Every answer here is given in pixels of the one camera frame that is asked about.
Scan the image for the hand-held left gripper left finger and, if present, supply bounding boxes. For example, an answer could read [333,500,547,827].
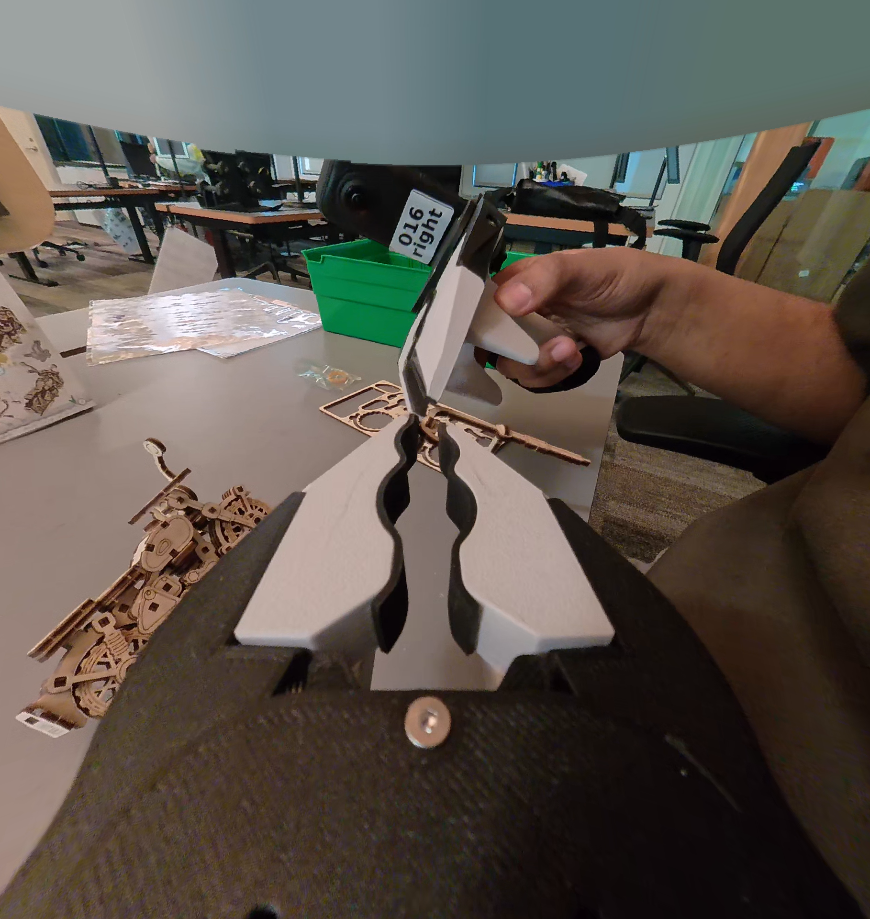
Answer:
[234,415,416,656]

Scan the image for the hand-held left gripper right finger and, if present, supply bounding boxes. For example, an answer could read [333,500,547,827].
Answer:
[438,422,615,682]

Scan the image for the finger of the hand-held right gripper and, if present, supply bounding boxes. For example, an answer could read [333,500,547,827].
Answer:
[398,316,430,419]
[412,262,493,404]

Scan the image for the laser-cut wooden puzzle sheet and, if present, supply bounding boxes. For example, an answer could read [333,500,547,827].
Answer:
[320,381,592,468]

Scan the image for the orange-edged office desk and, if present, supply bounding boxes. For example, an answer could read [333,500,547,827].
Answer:
[503,212,648,254]

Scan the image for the wooden-top office desk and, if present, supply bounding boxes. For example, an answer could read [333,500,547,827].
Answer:
[47,181,201,268]
[155,201,330,284]

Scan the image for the grey desk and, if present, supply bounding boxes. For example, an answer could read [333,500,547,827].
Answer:
[0,283,627,916]

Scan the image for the person's right hand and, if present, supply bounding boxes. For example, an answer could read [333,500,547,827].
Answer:
[492,248,669,389]

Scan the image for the small clear parts bag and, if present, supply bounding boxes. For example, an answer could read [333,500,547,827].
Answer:
[296,361,352,391]

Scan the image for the green plastic bin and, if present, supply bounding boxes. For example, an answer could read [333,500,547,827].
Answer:
[302,239,437,350]

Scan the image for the black equipment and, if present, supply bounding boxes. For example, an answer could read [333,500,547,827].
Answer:
[197,149,278,213]

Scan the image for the wooden motorcycle model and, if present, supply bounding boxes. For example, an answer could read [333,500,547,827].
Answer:
[27,439,273,722]

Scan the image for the black bag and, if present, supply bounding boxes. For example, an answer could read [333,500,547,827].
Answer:
[503,178,656,249]

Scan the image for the pale grey panel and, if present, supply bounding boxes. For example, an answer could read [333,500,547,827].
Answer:
[148,226,218,295]

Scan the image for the clear plastic wrapped sheets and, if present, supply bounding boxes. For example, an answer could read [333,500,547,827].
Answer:
[87,289,324,367]

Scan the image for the person's brown trousers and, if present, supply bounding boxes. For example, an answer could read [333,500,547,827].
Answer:
[647,233,870,919]

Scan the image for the white barcode label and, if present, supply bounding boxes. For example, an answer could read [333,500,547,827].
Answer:
[15,706,74,738]

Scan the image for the printed puzzle box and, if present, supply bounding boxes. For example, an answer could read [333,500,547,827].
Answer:
[0,237,96,453]

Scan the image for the light wooden chair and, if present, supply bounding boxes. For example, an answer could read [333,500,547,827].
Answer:
[0,101,57,288]

